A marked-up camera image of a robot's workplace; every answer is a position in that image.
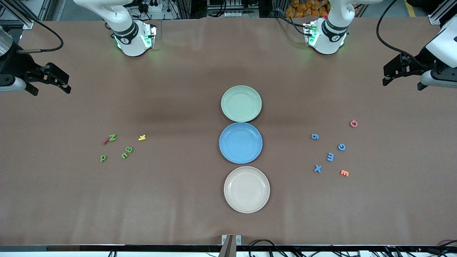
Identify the orange bag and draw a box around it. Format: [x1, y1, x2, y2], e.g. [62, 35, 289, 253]
[286, 0, 329, 18]

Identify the white power strip with plugs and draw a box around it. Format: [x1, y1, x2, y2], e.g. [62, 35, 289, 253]
[137, 0, 165, 13]

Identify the light green plate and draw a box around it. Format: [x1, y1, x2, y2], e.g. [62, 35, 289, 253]
[221, 85, 262, 123]

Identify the blue plate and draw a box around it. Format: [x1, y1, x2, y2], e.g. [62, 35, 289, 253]
[219, 122, 263, 165]

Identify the beige plate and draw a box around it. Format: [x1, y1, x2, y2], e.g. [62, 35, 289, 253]
[224, 166, 271, 214]

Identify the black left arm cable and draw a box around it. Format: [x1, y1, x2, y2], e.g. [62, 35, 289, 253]
[376, 0, 434, 69]

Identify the black table edge rail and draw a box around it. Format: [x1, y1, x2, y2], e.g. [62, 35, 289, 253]
[0, 245, 457, 253]

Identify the black cable bundle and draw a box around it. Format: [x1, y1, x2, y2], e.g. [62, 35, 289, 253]
[249, 239, 286, 257]

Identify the grey metal bracket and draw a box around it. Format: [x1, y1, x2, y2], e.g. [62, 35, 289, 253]
[221, 234, 242, 257]

